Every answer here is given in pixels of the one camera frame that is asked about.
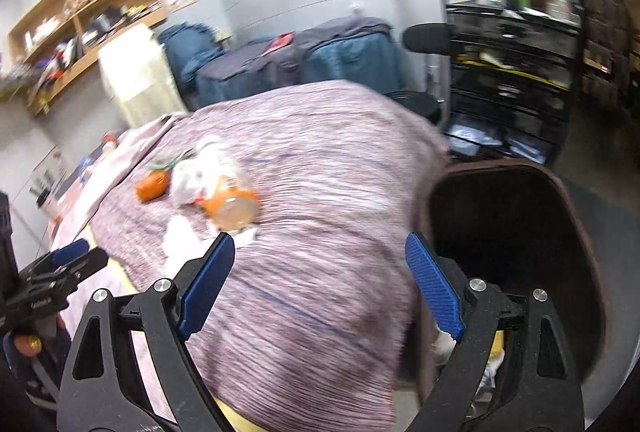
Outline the low wall poster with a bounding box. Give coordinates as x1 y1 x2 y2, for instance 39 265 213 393
32 146 69 193

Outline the white tumbler with black lid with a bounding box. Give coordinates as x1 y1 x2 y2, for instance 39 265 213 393
29 183 59 219

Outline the blue packet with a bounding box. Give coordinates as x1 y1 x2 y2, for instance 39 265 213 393
444 114 502 149

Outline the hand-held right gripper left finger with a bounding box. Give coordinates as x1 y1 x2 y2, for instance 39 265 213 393
56 232 236 432

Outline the wooden wall cubby shelf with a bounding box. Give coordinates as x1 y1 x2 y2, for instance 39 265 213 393
7 0 169 118

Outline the brown plastic bin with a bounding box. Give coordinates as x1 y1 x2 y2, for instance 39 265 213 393
417 159 607 419

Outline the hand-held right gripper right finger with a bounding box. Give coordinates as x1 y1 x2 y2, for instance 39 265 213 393
404 232 586 432

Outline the massage bed with grey cover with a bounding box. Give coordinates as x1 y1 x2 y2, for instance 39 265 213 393
194 16 404 109

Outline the blue cloth pile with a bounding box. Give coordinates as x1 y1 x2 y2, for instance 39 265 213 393
157 22 224 88

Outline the pale yellow towel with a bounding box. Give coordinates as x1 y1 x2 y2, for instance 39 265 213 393
98 24 184 129

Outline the clear plastic wrapper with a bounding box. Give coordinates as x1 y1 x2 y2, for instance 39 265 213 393
171 157 207 206

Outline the red cloth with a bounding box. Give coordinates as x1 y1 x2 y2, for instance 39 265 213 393
263 34 294 55

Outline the black stool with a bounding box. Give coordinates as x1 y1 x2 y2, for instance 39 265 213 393
384 22 457 119

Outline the black mesh cart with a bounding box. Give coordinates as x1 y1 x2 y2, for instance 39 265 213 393
439 0 584 166

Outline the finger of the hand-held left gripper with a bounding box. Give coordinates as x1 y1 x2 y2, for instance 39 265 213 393
62 247 109 285
49 239 92 265

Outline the orange drink bottle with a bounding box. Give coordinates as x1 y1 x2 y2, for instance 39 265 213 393
192 137 262 233

